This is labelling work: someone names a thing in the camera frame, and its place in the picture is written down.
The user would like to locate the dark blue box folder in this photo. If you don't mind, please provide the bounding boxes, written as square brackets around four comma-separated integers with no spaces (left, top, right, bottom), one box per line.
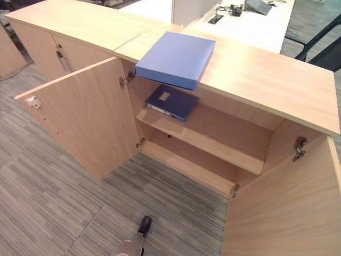
[144,84,200,123]

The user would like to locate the wooden cabinet shelf board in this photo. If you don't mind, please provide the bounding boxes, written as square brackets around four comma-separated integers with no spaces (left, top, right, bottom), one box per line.
[135,102,272,176]

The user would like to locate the light blue box folder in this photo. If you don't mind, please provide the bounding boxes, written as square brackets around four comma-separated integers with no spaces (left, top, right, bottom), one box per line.
[134,31,216,92]

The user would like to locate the open wooden office cabinet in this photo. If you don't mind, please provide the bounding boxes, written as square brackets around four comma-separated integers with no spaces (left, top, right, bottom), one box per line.
[113,23,341,199]

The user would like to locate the wooden cabinet door with sticker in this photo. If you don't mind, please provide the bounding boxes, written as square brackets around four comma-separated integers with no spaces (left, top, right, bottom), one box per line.
[14,56,146,180]

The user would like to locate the white office desk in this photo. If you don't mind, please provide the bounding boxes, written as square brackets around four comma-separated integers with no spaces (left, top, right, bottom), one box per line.
[118,0,296,55]

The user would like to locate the plain wooden cabinet door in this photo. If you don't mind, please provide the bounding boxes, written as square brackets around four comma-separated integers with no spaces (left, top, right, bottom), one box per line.
[222,135,341,256]

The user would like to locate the closed wooden office cabinet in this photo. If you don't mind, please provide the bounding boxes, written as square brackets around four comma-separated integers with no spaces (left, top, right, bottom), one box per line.
[4,0,171,82]

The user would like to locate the white desk partition panel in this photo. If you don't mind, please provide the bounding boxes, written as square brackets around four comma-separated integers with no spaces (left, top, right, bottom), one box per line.
[171,0,222,27]

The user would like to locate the grey laptop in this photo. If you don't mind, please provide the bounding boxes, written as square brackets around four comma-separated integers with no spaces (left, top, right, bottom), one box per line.
[245,0,273,15]

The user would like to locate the black desk cable grommet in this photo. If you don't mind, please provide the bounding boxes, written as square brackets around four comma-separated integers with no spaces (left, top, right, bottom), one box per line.
[207,14,224,25]

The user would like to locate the metal cabinet door handle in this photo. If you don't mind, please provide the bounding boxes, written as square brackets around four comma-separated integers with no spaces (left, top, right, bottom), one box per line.
[55,50,72,74]

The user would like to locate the black cable bundle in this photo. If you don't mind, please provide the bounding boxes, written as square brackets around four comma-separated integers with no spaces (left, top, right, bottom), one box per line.
[214,3,246,18]

